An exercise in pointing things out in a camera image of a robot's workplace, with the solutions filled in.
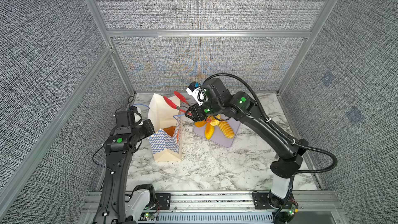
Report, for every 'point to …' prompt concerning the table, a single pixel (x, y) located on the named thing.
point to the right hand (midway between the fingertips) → (190, 109)
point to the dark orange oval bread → (170, 130)
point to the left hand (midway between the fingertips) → (153, 124)
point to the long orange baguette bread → (200, 124)
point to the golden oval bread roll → (215, 121)
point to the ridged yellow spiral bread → (226, 129)
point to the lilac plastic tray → (218, 137)
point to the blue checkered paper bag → (165, 146)
